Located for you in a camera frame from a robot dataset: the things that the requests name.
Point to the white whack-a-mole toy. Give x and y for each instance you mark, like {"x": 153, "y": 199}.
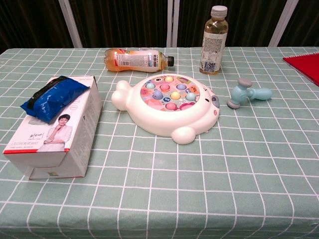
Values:
{"x": 174, "y": 119}

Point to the light blue toy hammer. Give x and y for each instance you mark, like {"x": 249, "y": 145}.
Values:
{"x": 245, "y": 94}

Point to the green checked tablecloth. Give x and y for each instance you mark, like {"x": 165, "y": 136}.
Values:
{"x": 159, "y": 189}

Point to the white metal frame post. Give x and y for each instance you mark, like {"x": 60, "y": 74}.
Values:
{"x": 282, "y": 23}
{"x": 71, "y": 22}
{"x": 172, "y": 22}

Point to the orange drink bottle black cap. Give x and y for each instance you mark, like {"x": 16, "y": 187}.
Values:
{"x": 135, "y": 59}

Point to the red notebook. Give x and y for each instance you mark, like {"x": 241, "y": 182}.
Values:
{"x": 306, "y": 66}

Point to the yellow tea bottle white cap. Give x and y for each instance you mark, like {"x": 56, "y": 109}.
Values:
{"x": 211, "y": 47}

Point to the blue plastic packet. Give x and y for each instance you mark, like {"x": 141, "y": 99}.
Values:
{"x": 53, "y": 98}

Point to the white printed cardboard box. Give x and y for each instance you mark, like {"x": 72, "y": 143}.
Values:
{"x": 69, "y": 144}

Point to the dark curtain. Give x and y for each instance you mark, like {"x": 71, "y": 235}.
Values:
{"x": 119, "y": 22}

